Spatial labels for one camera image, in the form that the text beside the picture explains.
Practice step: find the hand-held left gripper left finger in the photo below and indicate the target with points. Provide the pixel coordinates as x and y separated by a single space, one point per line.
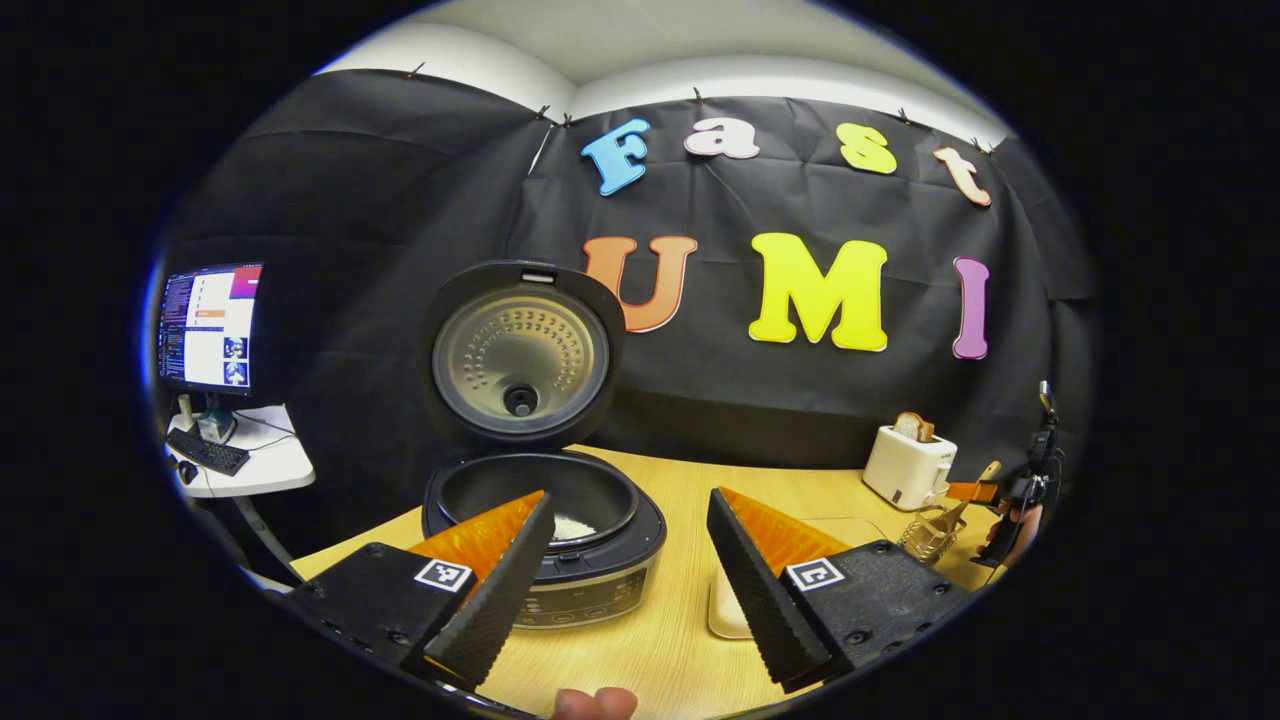
500 600

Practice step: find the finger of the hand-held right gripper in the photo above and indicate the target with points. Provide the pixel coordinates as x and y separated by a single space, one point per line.
970 491

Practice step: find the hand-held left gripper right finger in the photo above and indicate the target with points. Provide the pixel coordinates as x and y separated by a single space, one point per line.
755 590

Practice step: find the black rice cooker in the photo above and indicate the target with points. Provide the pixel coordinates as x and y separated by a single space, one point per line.
520 350

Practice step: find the clear plastic container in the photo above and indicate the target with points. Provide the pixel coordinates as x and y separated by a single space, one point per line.
730 610

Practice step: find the white toaster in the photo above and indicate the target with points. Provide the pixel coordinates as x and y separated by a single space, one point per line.
905 470

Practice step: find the pale bread slice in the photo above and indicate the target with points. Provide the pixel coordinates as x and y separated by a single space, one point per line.
912 428

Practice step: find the black backdrop cloth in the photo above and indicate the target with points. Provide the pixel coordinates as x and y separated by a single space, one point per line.
800 400

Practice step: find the white side desk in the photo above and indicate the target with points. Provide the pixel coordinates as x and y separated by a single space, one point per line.
270 460

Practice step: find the black keyboard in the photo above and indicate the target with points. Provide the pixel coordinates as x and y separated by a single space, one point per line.
205 452

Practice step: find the black computer mouse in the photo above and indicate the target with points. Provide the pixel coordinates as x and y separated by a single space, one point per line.
187 472

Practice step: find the computer monitor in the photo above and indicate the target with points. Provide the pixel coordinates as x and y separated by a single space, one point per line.
215 325

